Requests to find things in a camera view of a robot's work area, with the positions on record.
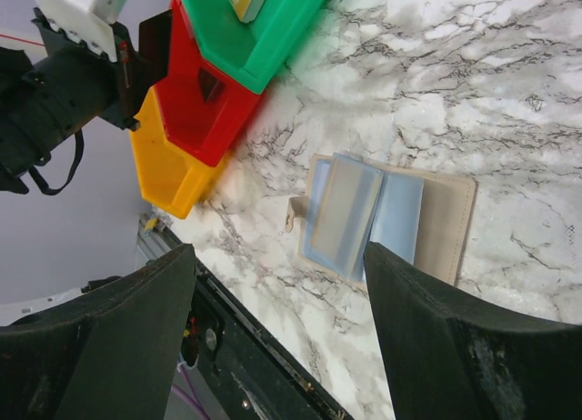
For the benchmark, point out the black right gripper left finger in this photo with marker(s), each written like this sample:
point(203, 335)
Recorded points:
point(107, 354)

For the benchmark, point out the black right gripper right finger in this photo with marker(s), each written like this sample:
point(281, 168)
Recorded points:
point(451, 355)

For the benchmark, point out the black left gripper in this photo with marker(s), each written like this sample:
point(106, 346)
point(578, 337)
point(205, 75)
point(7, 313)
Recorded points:
point(44, 104)

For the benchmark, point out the beige card holder wallet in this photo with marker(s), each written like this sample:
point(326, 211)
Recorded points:
point(422, 217)

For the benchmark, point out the gold credit card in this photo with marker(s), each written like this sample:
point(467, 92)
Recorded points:
point(344, 213)

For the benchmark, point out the yellow plastic bin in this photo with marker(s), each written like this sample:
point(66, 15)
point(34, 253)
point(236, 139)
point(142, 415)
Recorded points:
point(169, 178)

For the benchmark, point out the red plastic bin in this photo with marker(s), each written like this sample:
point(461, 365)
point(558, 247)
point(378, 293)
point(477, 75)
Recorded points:
point(203, 109)

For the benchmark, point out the green plastic bin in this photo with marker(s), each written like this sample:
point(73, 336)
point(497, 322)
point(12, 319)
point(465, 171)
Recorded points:
point(252, 53)

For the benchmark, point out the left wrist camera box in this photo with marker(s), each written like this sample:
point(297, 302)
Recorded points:
point(88, 21)

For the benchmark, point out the black table front rail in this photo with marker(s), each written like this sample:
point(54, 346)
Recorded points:
point(225, 364)

